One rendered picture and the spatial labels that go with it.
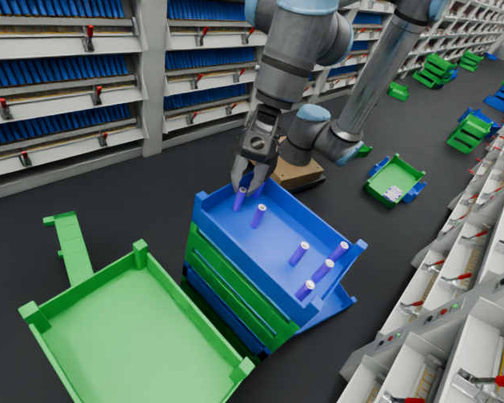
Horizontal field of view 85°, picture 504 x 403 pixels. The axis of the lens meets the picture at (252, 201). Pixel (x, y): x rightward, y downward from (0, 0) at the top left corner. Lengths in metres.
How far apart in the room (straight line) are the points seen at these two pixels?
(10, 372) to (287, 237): 0.79
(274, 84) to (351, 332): 0.95
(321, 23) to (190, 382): 0.61
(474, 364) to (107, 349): 0.61
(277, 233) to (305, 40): 0.37
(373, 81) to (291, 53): 0.72
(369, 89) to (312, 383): 1.04
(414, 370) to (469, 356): 0.20
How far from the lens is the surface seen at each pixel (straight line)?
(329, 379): 1.10
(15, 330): 1.07
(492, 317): 0.72
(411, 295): 1.24
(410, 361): 0.83
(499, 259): 0.91
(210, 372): 0.56
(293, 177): 1.35
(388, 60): 1.16
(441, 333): 0.79
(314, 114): 1.33
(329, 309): 1.18
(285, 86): 0.50
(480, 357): 0.67
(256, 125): 0.49
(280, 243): 0.61
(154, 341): 0.57
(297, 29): 0.49
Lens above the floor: 0.95
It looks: 45 degrees down
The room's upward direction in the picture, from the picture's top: 22 degrees clockwise
